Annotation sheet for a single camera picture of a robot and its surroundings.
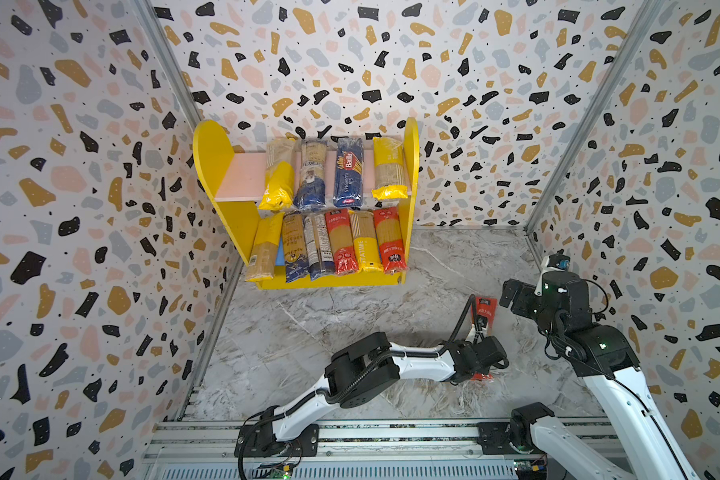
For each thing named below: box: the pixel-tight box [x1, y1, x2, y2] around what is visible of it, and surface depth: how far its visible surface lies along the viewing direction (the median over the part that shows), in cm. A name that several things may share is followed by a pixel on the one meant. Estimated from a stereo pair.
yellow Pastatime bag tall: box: [349, 210, 384, 273], surface depth 97 cm
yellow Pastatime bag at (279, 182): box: [258, 138, 296, 210], surface depth 74 cm
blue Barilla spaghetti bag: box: [333, 137, 365, 209], surface depth 74 cm
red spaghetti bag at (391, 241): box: [373, 206, 408, 275], surface depth 96 cm
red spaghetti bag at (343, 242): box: [324, 208, 359, 276], surface depth 97 cm
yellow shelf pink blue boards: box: [192, 118, 420, 290], surface depth 79 cm
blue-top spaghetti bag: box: [294, 139, 327, 211], surface depth 74 cm
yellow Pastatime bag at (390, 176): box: [371, 136, 409, 200], surface depth 76 cm
